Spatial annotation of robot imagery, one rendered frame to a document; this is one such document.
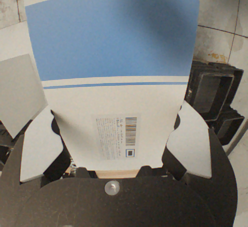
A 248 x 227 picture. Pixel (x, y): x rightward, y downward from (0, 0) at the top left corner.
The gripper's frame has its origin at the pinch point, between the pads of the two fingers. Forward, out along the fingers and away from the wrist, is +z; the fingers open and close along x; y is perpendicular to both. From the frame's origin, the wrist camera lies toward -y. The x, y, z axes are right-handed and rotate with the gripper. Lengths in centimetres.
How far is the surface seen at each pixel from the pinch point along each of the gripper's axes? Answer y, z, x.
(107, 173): 66, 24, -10
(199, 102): 40, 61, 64
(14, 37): -12, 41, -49
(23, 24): -17, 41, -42
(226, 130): 79, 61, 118
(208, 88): 27, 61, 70
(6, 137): 35, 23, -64
